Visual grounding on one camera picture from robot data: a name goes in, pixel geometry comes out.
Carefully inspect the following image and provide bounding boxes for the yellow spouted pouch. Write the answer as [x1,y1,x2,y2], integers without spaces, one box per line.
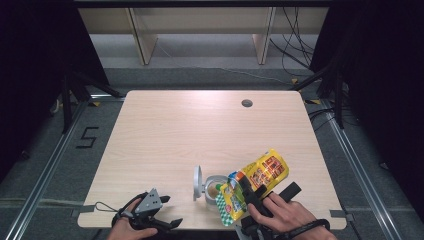
[214,148,291,228]

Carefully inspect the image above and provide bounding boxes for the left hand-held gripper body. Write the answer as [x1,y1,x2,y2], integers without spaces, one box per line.
[128,187,165,232]

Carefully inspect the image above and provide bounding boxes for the person's right hand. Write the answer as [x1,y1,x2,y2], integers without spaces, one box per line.
[247,192,338,240]

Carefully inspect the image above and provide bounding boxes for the black metal stand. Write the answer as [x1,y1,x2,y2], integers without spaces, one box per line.
[59,70,125,135]
[289,63,347,130]

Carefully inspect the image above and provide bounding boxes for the black floor cables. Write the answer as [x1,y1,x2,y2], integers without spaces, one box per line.
[307,107,336,132]

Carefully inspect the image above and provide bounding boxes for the person's left hand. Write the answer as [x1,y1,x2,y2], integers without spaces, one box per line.
[105,197,159,240]

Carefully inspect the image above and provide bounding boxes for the aluminium floor rail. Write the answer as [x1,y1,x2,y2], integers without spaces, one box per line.
[320,99,403,240]
[3,94,127,240]

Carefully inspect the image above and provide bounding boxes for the grey cord loop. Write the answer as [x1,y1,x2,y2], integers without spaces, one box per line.
[94,201,120,214]

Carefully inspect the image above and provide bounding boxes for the black hanging cable bundle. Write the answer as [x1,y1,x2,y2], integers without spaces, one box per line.
[268,7,317,78]

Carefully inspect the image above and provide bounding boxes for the grey tape strip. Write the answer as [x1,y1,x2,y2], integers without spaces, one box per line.
[70,204,96,218]
[329,209,355,223]

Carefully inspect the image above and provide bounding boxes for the white lidded jug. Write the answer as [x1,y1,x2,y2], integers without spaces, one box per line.
[192,165,232,214]

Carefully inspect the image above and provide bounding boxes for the light wooden shelf unit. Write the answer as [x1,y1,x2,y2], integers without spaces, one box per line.
[78,7,330,66]

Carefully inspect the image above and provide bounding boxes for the black wrist strap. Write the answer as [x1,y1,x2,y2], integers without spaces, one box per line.
[274,218,332,240]
[112,191,149,228]

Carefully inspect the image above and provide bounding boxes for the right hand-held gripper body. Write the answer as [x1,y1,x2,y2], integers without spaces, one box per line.
[239,181,303,240]

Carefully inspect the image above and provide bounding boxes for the black curtain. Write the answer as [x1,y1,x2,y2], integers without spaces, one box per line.
[0,0,112,183]
[309,0,424,218]

